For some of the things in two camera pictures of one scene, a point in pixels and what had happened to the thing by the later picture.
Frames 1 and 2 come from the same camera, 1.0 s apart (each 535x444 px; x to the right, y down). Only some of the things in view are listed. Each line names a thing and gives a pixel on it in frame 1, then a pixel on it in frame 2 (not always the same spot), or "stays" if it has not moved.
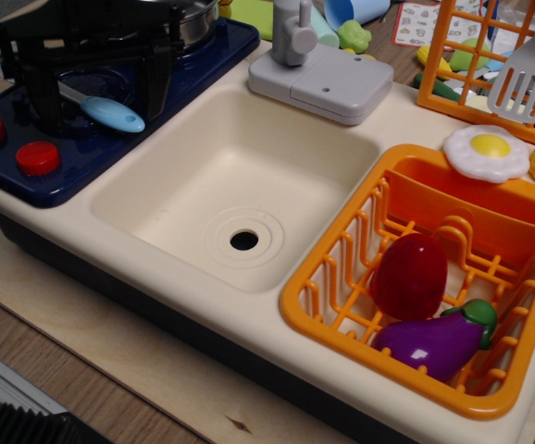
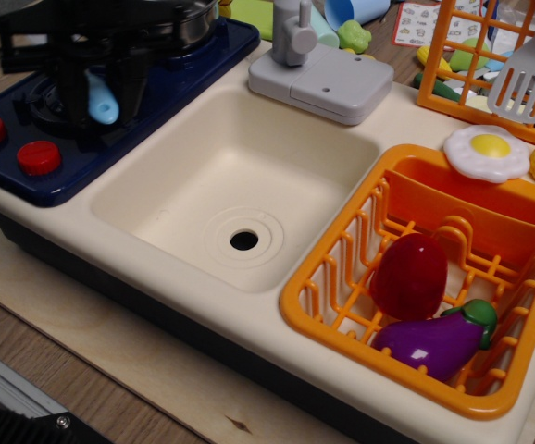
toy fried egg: [489, 154] stays
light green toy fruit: [461, 60] stays
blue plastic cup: [363, 11] stays
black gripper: [68, 35] → [72, 35]
